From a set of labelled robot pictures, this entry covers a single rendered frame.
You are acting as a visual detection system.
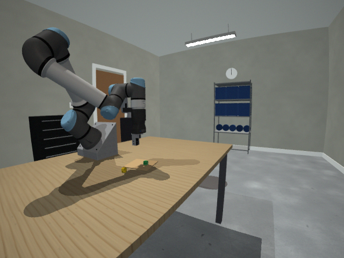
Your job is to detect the tan square mat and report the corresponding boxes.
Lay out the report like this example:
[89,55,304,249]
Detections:
[123,159,158,171]

